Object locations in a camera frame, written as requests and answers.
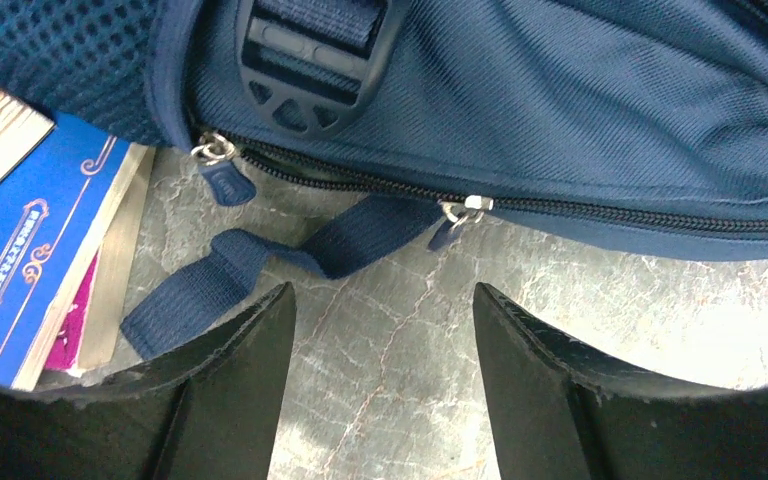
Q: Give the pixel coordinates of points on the navy blue student backpack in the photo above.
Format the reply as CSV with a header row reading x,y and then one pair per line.
x,y
637,126

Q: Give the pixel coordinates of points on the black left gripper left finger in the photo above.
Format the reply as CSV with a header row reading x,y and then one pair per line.
x,y
208,409

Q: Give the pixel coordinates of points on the blue cover book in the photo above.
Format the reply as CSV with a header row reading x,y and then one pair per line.
x,y
55,209

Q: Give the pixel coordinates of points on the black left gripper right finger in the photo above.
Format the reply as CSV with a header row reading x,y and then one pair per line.
x,y
562,409

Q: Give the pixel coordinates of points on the magenta cover book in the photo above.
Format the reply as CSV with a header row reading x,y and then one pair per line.
x,y
89,331

